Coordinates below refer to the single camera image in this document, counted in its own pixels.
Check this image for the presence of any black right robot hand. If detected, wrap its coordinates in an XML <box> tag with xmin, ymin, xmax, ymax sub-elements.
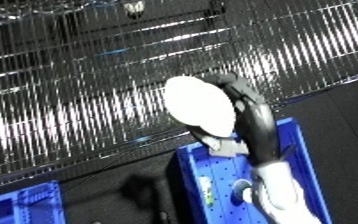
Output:
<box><xmin>187</xmin><ymin>73</ymin><xmax>284</xmax><ymax>166</ymax></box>

